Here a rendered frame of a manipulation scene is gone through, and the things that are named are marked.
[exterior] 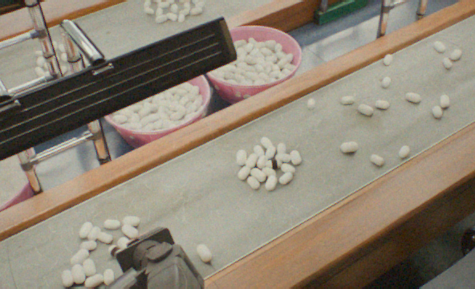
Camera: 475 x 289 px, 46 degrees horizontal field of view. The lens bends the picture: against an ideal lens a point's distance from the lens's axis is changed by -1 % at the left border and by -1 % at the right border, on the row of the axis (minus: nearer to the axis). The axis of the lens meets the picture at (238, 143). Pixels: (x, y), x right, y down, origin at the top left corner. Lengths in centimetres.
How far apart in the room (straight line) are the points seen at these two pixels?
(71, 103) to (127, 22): 85
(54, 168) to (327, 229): 67
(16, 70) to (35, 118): 74
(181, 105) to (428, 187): 60
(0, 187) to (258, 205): 56
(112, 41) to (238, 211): 71
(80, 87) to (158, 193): 37
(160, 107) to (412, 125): 59
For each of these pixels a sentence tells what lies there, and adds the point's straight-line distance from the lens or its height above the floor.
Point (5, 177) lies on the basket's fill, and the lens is 132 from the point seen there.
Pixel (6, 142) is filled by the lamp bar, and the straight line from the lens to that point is 88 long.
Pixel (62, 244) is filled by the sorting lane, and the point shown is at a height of 74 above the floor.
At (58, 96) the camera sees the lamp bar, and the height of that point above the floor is 110.
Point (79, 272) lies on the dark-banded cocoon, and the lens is 107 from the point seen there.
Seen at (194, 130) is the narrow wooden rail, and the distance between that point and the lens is 126.
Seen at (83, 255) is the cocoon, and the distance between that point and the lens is 109.
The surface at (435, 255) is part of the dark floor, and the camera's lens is 204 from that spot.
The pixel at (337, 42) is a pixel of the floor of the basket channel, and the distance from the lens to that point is 169.
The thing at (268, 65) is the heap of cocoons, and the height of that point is 74.
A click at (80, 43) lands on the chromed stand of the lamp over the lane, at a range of 94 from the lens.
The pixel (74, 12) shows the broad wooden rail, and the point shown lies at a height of 76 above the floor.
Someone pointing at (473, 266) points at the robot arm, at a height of 129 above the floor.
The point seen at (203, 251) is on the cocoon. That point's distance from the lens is 105.
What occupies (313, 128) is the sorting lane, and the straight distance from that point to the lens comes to 130.
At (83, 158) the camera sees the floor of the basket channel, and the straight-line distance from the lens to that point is 138.
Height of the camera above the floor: 162
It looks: 45 degrees down
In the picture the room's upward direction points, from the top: 3 degrees counter-clockwise
